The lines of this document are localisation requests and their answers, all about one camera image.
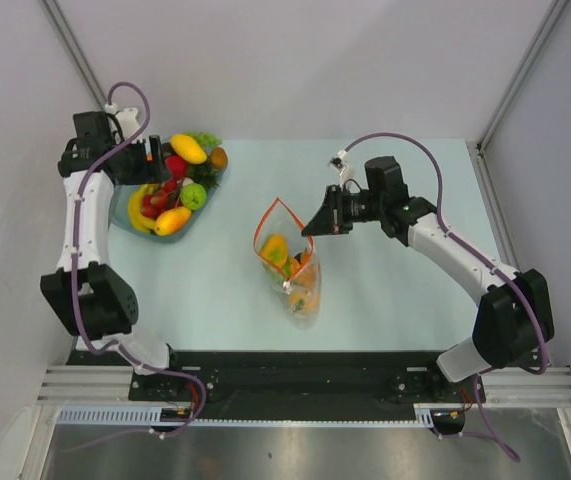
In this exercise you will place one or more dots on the red pomegranate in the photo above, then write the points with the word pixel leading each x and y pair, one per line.
pixel 177 166

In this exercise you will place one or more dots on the clear zip bag orange zipper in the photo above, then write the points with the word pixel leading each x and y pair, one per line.
pixel 280 218

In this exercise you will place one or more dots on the yellow orange mango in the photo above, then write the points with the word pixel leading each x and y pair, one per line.
pixel 172 220

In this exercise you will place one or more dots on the blue-grey fruit tray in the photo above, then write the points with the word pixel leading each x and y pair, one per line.
pixel 164 210

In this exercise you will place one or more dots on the green grapes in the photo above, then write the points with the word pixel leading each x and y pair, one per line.
pixel 206 140

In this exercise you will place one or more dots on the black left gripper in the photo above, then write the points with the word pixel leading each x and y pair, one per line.
pixel 153 171

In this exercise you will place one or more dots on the white cable duct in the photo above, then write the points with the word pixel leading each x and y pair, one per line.
pixel 137 416

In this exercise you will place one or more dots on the green custard apple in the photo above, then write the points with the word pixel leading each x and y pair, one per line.
pixel 193 196

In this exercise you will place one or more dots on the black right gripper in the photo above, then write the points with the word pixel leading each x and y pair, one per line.
pixel 332 217

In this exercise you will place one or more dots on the green pineapple leaves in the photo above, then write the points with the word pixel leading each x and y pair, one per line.
pixel 205 174

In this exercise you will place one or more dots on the brown kiwi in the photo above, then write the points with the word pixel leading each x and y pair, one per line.
pixel 218 158

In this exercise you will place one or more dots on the yellow lemon mango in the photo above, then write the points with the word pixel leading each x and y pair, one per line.
pixel 188 148

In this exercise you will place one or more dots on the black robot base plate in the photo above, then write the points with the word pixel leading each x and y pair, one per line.
pixel 307 386

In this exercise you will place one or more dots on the orange tangerine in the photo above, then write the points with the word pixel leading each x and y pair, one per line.
pixel 303 257

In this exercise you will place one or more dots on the green watermelon ball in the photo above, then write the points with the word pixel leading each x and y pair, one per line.
pixel 281 274

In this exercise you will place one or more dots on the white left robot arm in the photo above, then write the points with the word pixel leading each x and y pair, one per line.
pixel 91 300

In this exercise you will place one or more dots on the yellow banana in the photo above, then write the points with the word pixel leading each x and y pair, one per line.
pixel 141 212

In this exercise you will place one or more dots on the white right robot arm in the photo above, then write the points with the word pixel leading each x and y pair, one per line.
pixel 514 314

